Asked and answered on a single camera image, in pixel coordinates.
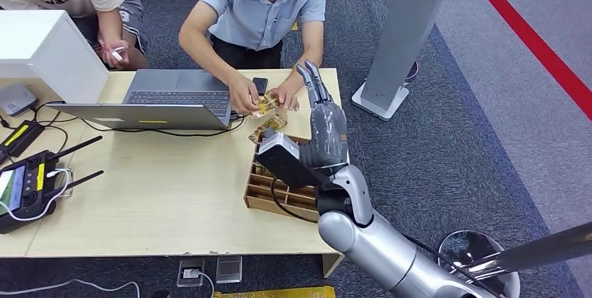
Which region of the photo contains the black remote controller with antennas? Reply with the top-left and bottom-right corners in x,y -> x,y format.
0,135 -> 105,235

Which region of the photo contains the floor power socket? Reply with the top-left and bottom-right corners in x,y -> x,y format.
175,257 -> 207,289

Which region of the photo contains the black power cable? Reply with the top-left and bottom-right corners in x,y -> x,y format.
79,115 -> 247,139

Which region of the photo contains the yellow strip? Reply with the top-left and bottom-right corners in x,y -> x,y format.
212,285 -> 336,298

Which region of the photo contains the grey laptop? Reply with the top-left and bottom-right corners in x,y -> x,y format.
46,68 -> 239,132

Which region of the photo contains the white floor cable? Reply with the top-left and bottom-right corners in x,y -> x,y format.
0,278 -> 142,298

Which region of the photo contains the red barrier belt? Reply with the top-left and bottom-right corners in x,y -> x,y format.
457,0 -> 592,124

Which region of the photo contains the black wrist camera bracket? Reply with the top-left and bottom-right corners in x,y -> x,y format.
255,130 -> 332,190

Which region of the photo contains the white socket cable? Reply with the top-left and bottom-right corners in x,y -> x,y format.
195,271 -> 216,298

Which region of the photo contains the small black device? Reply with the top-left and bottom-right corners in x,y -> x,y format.
251,76 -> 269,98

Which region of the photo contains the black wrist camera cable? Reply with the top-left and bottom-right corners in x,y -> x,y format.
269,176 -> 321,225

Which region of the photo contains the grey kiosk stand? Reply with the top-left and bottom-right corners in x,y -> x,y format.
350,0 -> 459,123

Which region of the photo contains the grey floor plate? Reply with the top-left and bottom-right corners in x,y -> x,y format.
214,255 -> 244,285

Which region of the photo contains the black battery with yellow label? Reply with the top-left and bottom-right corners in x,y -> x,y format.
0,119 -> 46,165

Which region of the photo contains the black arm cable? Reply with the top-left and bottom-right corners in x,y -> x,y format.
404,232 -> 501,298

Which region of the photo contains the grey router box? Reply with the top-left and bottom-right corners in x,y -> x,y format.
0,83 -> 40,119

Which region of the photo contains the person's right hand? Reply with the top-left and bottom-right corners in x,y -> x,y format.
227,70 -> 260,116

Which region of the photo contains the person's left hand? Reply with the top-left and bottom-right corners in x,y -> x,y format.
269,86 -> 301,112
98,38 -> 132,70

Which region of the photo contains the wooden card organizer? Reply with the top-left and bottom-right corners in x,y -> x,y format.
243,133 -> 321,223

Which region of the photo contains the white box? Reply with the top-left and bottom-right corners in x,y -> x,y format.
0,9 -> 112,105

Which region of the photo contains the dark round stand base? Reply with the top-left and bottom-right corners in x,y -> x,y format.
404,60 -> 420,84

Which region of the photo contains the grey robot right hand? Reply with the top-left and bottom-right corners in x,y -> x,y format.
295,59 -> 350,170

